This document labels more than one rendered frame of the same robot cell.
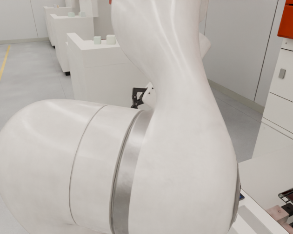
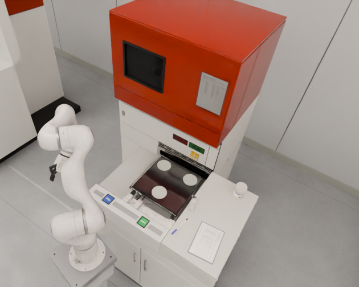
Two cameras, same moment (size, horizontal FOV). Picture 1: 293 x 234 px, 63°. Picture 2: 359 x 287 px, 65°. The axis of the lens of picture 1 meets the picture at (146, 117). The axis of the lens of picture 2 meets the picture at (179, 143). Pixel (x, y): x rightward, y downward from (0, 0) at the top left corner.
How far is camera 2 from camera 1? 1.19 m
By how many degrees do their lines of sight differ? 36
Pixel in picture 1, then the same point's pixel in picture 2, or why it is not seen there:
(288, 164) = (135, 163)
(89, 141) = (76, 223)
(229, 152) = (101, 214)
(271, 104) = (123, 127)
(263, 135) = (123, 142)
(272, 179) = (129, 176)
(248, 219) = (117, 206)
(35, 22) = not seen: outside the picture
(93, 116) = (74, 218)
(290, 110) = (133, 131)
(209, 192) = (100, 222)
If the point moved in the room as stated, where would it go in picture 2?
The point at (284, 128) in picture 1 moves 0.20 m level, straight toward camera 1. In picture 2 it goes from (133, 139) to (129, 158)
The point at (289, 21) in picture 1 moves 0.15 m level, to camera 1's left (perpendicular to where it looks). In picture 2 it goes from (118, 93) to (97, 98)
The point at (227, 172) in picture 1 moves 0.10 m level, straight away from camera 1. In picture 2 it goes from (101, 217) to (101, 199)
